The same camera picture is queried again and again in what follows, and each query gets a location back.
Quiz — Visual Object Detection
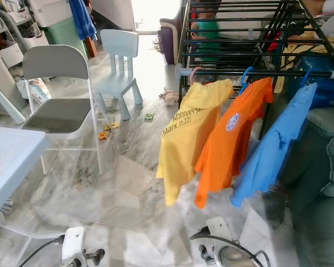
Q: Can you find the orange t-shirt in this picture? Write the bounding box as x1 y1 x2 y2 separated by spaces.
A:
194 77 274 209

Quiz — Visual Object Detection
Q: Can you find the pink plastic hanger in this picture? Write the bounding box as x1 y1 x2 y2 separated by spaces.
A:
189 66 205 85

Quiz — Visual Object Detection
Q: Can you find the blue t-shirt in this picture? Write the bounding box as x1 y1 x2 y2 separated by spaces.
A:
230 82 318 207

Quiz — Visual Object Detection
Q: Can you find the yellow printed t-shirt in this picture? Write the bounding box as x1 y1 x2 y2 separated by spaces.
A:
156 79 234 206

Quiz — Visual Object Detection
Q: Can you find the small yellow toy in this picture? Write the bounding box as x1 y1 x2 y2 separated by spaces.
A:
98 121 120 140

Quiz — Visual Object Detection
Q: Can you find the white folding table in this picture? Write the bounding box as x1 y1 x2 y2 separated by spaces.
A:
0 125 51 224

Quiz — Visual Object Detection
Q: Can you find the green leather sofa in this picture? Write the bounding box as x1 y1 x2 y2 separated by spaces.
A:
276 106 334 267

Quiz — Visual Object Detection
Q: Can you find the grey folding chair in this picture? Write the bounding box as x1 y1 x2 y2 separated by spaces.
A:
21 44 107 176

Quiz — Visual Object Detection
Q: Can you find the brown plush toy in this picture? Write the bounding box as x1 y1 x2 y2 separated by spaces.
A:
159 89 181 107

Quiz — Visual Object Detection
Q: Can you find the light blue kids chair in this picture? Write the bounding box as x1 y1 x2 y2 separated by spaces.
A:
92 28 144 122

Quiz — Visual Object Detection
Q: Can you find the printed plastic bag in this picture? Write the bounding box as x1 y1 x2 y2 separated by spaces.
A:
17 78 52 105

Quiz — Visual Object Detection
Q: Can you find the black metal drying rack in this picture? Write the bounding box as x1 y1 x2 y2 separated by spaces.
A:
175 0 334 140

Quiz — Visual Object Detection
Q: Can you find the blue storage bin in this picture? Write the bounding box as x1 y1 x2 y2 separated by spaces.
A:
287 55 334 107

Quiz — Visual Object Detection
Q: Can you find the white storage bin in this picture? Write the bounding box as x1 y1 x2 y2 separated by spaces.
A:
0 49 30 106

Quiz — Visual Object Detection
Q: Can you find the purple armchair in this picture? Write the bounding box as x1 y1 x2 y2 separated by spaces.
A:
159 0 184 65

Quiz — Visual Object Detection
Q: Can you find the child in teal shirt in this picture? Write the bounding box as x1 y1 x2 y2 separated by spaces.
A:
191 0 220 62

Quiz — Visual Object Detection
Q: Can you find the green plastic bin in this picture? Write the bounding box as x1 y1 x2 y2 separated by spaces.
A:
45 18 87 53

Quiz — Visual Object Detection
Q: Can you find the white shelf rack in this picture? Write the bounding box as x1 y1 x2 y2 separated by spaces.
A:
0 0 50 68

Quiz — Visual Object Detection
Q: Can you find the red cloth bag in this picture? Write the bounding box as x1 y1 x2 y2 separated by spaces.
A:
0 34 24 50

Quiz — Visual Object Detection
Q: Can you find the blue hanging towel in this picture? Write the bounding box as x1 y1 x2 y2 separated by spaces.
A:
68 0 97 41

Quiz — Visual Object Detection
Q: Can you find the white plastic storage box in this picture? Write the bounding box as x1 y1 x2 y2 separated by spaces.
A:
25 0 76 27

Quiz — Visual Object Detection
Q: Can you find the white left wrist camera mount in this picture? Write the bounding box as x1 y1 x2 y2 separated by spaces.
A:
60 226 86 267

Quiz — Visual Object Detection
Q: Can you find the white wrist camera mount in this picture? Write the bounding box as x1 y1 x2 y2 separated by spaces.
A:
205 216 235 258
60 226 86 267

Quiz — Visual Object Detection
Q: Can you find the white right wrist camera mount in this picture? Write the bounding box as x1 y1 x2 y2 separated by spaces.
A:
205 216 235 258

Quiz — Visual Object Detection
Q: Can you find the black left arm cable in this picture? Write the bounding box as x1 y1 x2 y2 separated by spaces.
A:
18 236 66 267

